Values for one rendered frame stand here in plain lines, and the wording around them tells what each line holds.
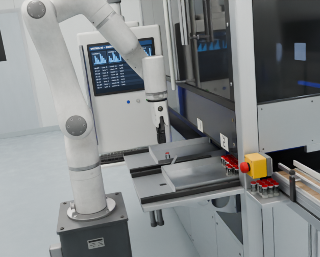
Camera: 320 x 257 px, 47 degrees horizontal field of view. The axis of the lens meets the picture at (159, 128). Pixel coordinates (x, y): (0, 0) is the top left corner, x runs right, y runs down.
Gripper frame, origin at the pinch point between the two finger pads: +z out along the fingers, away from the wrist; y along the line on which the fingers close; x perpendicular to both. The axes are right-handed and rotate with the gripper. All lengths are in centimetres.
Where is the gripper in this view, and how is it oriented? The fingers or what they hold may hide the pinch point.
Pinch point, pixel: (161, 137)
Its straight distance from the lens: 144.3
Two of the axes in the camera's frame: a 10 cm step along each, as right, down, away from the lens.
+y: -2.0, -2.2, 9.5
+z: 1.1, 9.6, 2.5
